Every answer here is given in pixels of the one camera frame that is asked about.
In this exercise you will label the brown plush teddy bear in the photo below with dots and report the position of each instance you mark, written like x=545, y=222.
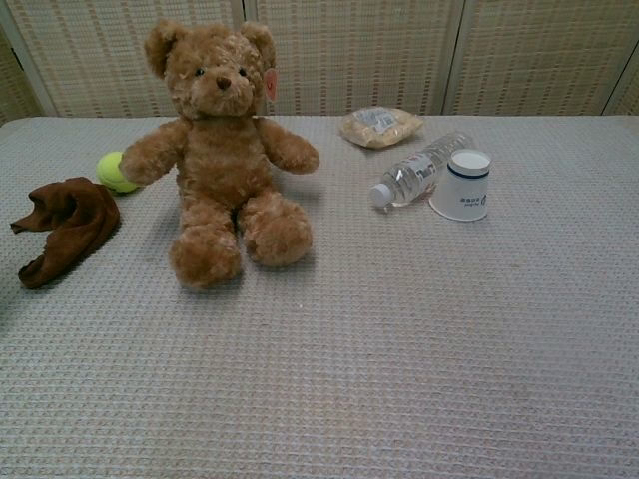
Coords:
x=222, y=164

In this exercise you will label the grey waffle-weave table cloth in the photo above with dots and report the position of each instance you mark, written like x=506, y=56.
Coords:
x=379, y=339

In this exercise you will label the clear plastic water bottle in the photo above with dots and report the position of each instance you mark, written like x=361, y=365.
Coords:
x=419, y=169

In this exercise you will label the clear bag of snacks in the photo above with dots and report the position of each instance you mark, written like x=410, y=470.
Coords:
x=379, y=127

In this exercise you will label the white paper cup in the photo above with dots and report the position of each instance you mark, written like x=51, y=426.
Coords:
x=464, y=192

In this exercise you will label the woven bamboo folding screen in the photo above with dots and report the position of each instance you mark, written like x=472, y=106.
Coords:
x=349, y=55

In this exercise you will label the yellow-green tennis ball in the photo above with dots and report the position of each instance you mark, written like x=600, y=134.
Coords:
x=111, y=170

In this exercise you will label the brown crumpled cloth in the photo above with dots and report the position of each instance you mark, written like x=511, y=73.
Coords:
x=75, y=219

